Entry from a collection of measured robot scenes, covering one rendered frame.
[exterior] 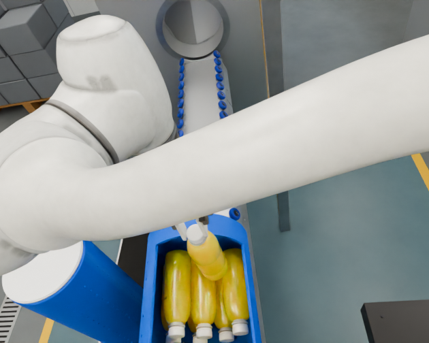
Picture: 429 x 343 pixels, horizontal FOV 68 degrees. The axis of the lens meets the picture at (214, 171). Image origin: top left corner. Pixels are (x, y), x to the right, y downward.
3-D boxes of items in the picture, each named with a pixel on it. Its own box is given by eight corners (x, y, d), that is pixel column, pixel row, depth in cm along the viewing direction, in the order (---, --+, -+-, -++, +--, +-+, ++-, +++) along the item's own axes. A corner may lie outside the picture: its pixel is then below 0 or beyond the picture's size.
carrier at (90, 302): (147, 288, 185) (107, 327, 176) (62, 209, 119) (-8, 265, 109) (177, 324, 169) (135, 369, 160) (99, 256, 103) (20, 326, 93)
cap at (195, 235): (199, 248, 66) (197, 244, 64) (184, 239, 68) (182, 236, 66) (210, 233, 68) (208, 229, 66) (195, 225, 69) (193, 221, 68)
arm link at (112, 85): (139, 100, 49) (77, 160, 43) (89, -4, 37) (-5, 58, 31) (195, 116, 44) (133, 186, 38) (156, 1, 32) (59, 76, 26)
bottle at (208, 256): (218, 286, 79) (201, 257, 64) (195, 272, 82) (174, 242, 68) (233, 261, 82) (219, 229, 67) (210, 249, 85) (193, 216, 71)
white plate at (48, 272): (60, 209, 118) (62, 211, 118) (-10, 263, 108) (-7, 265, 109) (96, 255, 102) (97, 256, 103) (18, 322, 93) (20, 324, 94)
